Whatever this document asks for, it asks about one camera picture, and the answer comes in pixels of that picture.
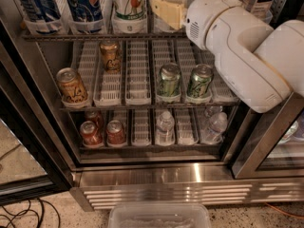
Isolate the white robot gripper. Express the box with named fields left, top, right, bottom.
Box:
left=149, top=0, right=274, bottom=50

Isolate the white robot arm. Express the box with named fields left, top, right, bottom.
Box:
left=149, top=0, right=304, bottom=113

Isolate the left white 7up can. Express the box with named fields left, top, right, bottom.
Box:
left=113, top=0, right=144, bottom=21

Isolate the left green soda can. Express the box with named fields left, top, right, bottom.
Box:
left=157, top=63, right=181, bottom=98

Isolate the green soda can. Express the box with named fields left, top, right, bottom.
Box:
left=187, top=64, right=213, bottom=99
left=157, top=63, right=181, bottom=98

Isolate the right green soda can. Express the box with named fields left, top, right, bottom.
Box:
left=187, top=64, right=213, bottom=99

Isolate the rear gold soda can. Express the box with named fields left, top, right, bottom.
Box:
left=100, top=41, right=121, bottom=73

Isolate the gold soda can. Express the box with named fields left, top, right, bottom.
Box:
left=56, top=67, right=88, bottom=104
left=100, top=41, right=121, bottom=73

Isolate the right blue Pepsi can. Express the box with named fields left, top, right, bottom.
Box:
left=67, top=0, right=103, bottom=23

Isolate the blue pepsi can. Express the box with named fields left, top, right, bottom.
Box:
left=67, top=0, right=103, bottom=23
left=20, top=0, right=61, bottom=23

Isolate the stainless steel fridge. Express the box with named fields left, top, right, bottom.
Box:
left=0, top=0, right=304, bottom=211

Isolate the front gold soda can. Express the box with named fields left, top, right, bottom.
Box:
left=56, top=67, right=88, bottom=104

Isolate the rear red can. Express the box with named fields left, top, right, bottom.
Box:
left=85, top=110, right=104, bottom=128

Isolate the red can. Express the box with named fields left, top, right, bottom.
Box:
left=85, top=110, right=104, bottom=128
left=80, top=121, right=103, bottom=145
left=106, top=120, right=126, bottom=144

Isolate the front right red can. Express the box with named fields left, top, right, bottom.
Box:
left=106, top=120, right=126, bottom=144

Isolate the left blue Pepsi can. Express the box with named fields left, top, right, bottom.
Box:
left=20, top=0, right=61, bottom=23

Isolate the front left red can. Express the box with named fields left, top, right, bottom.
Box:
left=80, top=121, right=103, bottom=145

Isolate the right glass fridge door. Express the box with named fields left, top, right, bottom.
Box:
left=223, top=93, right=304, bottom=180

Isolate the open left fridge door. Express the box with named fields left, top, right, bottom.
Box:
left=0, top=27, right=70, bottom=205

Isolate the right clear water bottle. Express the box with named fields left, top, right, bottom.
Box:
left=200, top=106, right=228, bottom=144

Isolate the clear water bottle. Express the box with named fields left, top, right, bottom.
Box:
left=156, top=111, right=175, bottom=146
left=200, top=106, right=228, bottom=144

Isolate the middle clear water bottle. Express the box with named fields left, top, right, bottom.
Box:
left=156, top=111, right=175, bottom=146

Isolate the clear plastic bin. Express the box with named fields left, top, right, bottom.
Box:
left=107, top=202, right=212, bottom=228

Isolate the top wire shelf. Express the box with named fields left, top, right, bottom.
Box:
left=22, top=32, right=186, bottom=42

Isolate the wire shelf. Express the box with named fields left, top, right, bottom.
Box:
left=22, top=32, right=186, bottom=42
left=60, top=102, right=240, bottom=112

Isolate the middle wire shelf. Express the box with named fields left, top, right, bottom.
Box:
left=60, top=102, right=240, bottom=112

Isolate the orange floor cable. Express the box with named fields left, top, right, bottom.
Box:
left=264, top=202, right=304, bottom=220

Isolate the black floor cable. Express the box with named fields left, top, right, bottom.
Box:
left=0, top=198, right=62, bottom=228

